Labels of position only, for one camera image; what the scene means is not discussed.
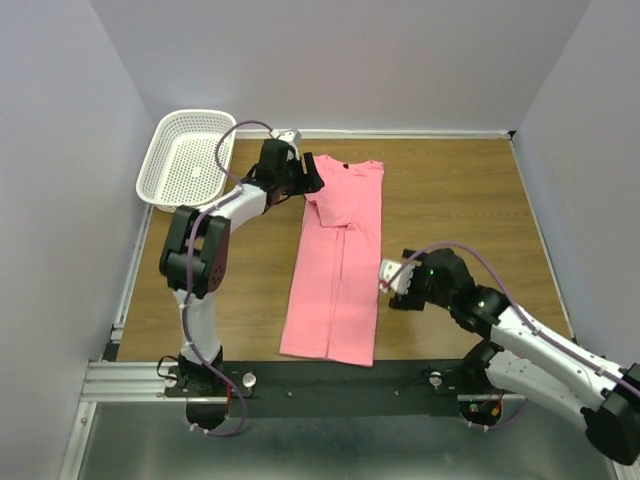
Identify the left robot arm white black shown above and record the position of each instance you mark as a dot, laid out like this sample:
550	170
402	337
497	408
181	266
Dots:
195	256

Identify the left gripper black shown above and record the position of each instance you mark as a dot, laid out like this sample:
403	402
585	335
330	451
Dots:
305	183

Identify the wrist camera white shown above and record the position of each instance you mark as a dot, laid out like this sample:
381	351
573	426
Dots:
395	277
290	136

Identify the white plastic laundry basket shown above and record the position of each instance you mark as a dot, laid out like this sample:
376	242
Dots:
186	159

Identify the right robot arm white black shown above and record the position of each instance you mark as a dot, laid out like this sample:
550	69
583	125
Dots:
519	353

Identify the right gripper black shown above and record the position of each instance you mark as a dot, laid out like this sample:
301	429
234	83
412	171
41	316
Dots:
409	301

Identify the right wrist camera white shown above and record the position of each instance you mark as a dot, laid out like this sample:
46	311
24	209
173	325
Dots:
395	277

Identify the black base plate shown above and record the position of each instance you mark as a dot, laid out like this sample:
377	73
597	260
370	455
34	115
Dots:
316	389

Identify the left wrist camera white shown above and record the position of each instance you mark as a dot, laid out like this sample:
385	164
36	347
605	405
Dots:
290	136

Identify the pink t shirt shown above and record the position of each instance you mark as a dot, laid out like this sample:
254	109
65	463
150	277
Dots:
333	302

